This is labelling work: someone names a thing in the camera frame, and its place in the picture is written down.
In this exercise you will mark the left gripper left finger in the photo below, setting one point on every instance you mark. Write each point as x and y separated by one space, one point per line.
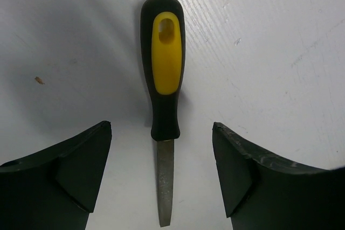
57 187

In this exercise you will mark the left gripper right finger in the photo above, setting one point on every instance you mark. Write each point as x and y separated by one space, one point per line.
262 190

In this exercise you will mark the grey metal file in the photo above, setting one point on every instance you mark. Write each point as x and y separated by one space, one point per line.
162 39

